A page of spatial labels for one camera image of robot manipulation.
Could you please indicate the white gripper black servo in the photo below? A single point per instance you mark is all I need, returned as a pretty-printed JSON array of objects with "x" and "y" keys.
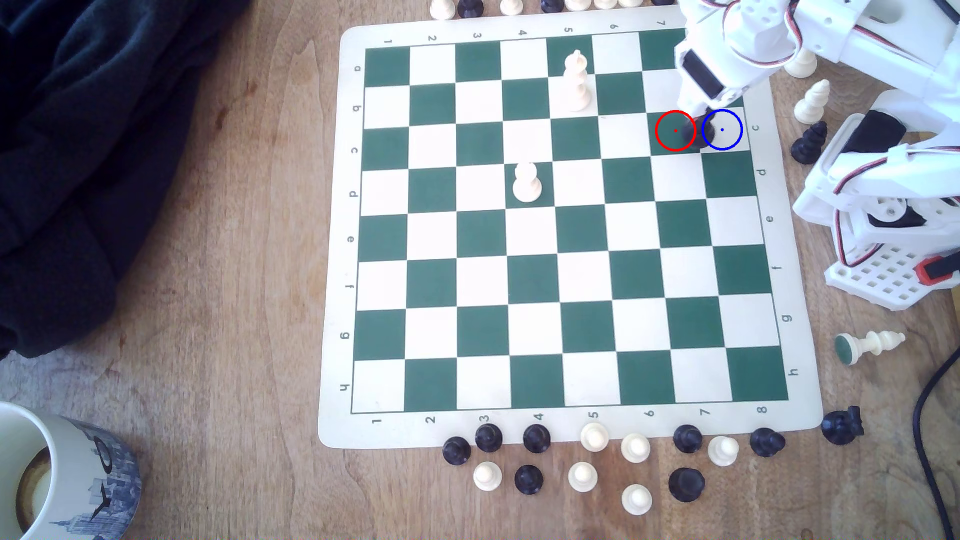
[{"x": 696, "y": 106}]

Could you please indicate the black chess pawn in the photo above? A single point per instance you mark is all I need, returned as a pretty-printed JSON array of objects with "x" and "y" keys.
[
  {"x": 456, "y": 451},
  {"x": 685, "y": 484},
  {"x": 488, "y": 437},
  {"x": 529, "y": 479},
  {"x": 766, "y": 442},
  {"x": 701, "y": 135},
  {"x": 536, "y": 438},
  {"x": 687, "y": 438}
]

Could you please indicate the white gridded robot base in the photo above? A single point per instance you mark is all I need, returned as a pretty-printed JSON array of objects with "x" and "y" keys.
[{"x": 889, "y": 281}]

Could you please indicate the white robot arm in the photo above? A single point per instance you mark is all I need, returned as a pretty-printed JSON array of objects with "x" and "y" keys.
[{"x": 900, "y": 52}]

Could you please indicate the tall white chess king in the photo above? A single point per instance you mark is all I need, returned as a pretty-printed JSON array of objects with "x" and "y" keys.
[{"x": 576, "y": 82}]

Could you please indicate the white chess queen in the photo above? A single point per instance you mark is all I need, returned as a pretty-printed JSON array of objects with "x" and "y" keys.
[{"x": 801, "y": 66}]

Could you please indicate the white chess bishop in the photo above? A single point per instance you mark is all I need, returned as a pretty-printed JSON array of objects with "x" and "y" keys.
[{"x": 812, "y": 103}]

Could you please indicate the black chess bishop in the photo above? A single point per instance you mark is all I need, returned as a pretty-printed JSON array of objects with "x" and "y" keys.
[{"x": 808, "y": 144}]

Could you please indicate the black chess piece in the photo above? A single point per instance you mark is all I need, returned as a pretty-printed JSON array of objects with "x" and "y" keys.
[
  {"x": 470, "y": 6},
  {"x": 552, "y": 4}
]

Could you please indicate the white chess pawn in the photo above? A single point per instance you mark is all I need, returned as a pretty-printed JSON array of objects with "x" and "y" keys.
[
  {"x": 637, "y": 499},
  {"x": 487, "y": 475},
  {"x": 635, "y": 448},
  {"x": 527, "y": 186},
  {"x": 594, "y": 436},
  {"x": 723, "y": 451},
  {"x": 583, "y": 476}
]

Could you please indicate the green white chess board mat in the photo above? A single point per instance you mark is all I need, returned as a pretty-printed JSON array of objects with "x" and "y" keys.
[{"x": 525, "y": 300}]

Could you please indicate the white chess piece green felt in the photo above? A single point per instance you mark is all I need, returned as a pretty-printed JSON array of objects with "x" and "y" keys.
[{"x": 870, "y": 345}]

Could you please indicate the black chess knight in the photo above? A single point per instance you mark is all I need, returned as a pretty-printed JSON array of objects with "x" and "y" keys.
[{"x": 841, "y": 426}]

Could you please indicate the red black clamp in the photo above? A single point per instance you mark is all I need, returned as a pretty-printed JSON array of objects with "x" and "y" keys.
[{"x": 934, "y": 271}]

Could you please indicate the dark navy cloth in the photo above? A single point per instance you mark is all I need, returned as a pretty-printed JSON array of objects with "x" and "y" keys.
[{"x": 82, "y": 150}]

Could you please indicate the white mug with skyline print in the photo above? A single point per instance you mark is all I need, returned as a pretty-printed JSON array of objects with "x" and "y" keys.
[{"x": 82, "y": 465}]

